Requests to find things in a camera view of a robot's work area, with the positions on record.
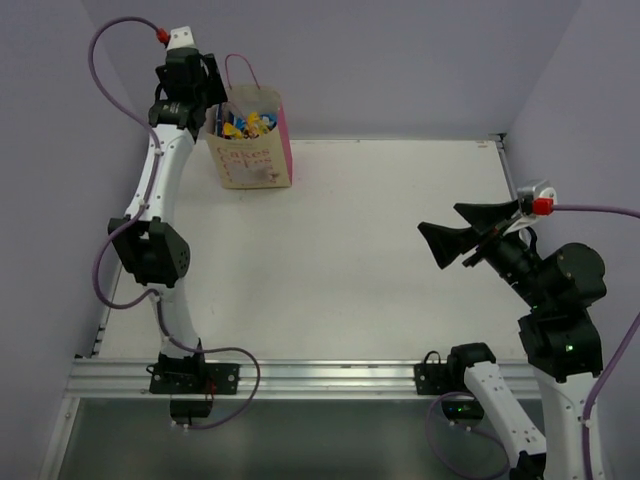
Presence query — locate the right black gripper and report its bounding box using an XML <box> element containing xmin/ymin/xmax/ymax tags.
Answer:
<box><xmin>420</xmin><ymin>196</ymin><xmax>554</xmax><ymax>311</ymax></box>

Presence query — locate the pink beige paper bag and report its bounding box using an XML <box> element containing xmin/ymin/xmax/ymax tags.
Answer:
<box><xmin>206</xmin><ymin>53</ymin><xmax>293</xmax><ymax>189</ymax></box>

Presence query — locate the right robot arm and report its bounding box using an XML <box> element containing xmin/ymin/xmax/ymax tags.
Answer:
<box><xmin>418</xmin><ymin>196</ymin><xmax>606</xmax><ymax>479</ymax></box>

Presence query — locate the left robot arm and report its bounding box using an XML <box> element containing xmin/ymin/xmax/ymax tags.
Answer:
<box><xmin>108</xmin><ymin>46</ymin><xmax>227</xmax><ymax>394</ymax></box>

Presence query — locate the blue snack packet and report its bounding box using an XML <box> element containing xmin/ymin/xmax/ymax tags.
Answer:
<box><xmin>214</xmin><ymin>103</ymin><xmax>226</xmax><ymax>138</ymax></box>

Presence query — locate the yellow snack packet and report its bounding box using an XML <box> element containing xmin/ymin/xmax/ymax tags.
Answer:
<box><xmin>222</xmin><ymin>112</ymin><xmax>276</xmax><ymax>140</ymax></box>

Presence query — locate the right black controller box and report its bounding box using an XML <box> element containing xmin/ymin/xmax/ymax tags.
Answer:
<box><xmin>441</xmin><ymin>395</ymin><xmax>484</xmax><ymax>422</ymax></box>

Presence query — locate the black controller box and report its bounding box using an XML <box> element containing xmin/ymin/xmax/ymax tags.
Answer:
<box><xmin>169</xmin><ymin>395</ymin><xmax>213</xmax><ymax>424</ymax></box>
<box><xmin>441</xmin><ymin>395</ymin><xmax>484</xmax><ymax>422</ymax></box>

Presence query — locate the left black controller box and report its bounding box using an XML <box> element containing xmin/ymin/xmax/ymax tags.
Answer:
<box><xmin>169</xmin><ymin>395</ymin><xmax>213</xmax><ymax>424</ymax></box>

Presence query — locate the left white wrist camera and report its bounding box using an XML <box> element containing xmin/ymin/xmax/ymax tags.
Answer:
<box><xmin>166</xmin><ymin>26</ymin><xmax>197</xmax><ymax>51</ymax></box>

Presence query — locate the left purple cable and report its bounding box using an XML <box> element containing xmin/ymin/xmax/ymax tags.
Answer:
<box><xmin>88</xmin><ymin>16</ymin><xmax>262</xmax><ymax>431</ymax></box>

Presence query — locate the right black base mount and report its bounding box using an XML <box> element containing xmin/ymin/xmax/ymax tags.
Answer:
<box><xmin>413</xmin><ymin>350</ymin><xmax>468</xmax><ymax>396</ymax></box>

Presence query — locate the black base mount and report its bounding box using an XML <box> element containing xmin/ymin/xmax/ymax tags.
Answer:
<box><xmin>413</xmin><ymin>350</ymin><xmax>468</xmax><ymax>396</ymax></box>
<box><xmin>146</xmin><ymin>354</ymin><xmax>240</xmax><ymax>396</ymax></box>

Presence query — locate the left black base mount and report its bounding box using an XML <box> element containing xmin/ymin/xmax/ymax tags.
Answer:
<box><xmin>146</xmin><ymin>354</ymin><xmax>240</xmax><ymax>396</ymax></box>

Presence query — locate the aluminium front rail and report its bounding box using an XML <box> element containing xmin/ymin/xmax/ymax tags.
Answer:
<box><xmin>64</xmin><ymin>357</ymin><xmax>546</xmax><ymax>401</ymax></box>

